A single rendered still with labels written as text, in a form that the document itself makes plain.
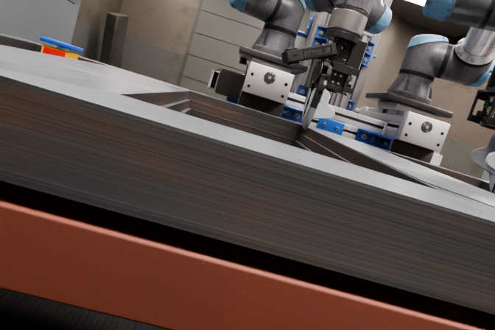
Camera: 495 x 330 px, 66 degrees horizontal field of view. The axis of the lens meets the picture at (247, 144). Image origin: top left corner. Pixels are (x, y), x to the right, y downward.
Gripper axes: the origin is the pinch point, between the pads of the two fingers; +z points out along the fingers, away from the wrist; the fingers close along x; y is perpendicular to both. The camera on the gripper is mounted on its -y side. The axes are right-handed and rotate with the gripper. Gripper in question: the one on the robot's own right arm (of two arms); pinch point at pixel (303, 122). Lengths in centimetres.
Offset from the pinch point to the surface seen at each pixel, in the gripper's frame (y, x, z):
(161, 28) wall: -178, 724, -79
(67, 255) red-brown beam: -24, -62, 9
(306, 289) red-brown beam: -10, -62, 8
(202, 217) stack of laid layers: -17, -62, 5
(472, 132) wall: 507, 703, -70
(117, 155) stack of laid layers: -22, -62, 3
